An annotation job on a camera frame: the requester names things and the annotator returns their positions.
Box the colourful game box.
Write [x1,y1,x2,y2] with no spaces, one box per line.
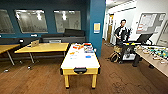
[82,44,96,54]

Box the red game box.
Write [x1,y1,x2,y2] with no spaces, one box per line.
[72,43,85,51]

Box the white table with dishes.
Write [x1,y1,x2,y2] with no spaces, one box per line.
[59,42,102,90]

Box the black sofa cushion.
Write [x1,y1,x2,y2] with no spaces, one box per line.
[62,28,87,38]

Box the wooden door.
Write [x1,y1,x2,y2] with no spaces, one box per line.
[105,13,115,45]

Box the brown backpack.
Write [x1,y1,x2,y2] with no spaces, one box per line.
[108,51,122,64]

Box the cardboard box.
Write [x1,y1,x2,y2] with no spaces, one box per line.
[112,45,123,54]

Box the person in black shirt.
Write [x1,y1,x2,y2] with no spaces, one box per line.
[113,18,132,46]

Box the yellow wooden long table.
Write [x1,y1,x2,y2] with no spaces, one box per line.
[0,43,22,67]
[14,42,70,65]

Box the tan cardboard stand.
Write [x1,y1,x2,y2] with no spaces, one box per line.
[30,39,41,48]

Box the grey notice board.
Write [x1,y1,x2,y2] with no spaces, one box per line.
[135,12,167,35]

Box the yellow framed wall sign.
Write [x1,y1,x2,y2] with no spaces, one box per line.
[92,22,102,35]

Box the thin black floor cable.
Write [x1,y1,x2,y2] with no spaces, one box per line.
[109,70,135,94]

